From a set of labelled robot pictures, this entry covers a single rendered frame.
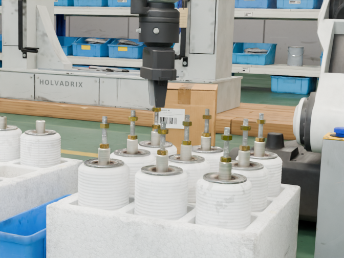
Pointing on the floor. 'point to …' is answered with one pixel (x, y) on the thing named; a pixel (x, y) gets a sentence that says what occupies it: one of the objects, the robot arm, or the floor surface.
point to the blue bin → (25, 233)
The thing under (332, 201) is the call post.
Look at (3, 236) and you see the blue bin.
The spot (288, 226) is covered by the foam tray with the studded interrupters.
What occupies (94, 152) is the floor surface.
